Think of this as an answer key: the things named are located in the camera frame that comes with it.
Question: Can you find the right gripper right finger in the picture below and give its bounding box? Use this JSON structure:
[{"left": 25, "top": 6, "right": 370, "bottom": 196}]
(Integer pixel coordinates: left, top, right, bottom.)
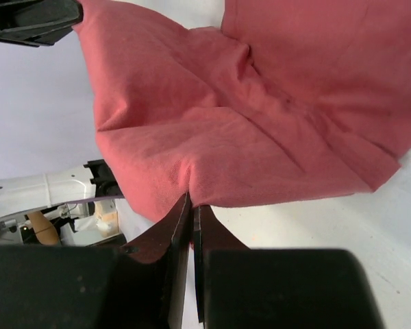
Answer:
[{"left": 193, "top": 206, "right": 384, "bottom": 328}]

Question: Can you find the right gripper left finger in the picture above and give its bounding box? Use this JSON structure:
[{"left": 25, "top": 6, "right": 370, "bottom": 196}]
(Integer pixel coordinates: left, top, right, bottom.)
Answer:
[{"left": 0, "top": 195, "right": 192, "bottom": 328}]

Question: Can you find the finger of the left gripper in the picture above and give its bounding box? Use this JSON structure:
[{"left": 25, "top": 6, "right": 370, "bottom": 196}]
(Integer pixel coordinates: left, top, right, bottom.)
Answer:
[{"left": 0, "top": 0, "right": 84, "bottom": 47}]

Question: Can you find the red t shirt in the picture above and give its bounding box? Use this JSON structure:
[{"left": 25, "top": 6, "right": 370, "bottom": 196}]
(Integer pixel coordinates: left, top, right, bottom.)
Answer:
[{"left": 75, "top": 1, "right": 411, "bottom": 221}]

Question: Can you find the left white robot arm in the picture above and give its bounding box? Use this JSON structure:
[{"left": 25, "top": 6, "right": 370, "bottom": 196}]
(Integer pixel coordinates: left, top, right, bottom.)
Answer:
[{"left": 0, "top": 1, "right": 121, "bottom": 221}]

